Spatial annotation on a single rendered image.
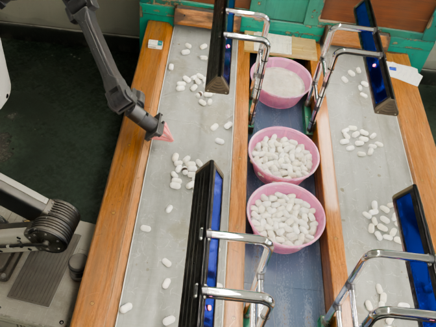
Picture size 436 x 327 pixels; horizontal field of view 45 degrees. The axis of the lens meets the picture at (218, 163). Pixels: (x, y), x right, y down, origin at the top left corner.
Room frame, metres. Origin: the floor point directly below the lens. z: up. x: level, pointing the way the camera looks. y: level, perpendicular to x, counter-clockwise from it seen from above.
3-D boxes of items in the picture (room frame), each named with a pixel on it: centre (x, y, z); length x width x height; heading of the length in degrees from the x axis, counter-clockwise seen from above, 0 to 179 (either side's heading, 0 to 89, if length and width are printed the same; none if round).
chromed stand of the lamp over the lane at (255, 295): (0.65, -0.09, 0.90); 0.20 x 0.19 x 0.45; 4
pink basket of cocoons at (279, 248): (1.09, -0.25, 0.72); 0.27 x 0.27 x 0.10
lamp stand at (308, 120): (1.65, -0.41, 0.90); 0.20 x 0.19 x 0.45; 4
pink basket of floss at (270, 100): (1.80, -0.20, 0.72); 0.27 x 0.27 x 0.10
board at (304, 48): (2.02, -0.19, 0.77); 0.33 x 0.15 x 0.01; 94
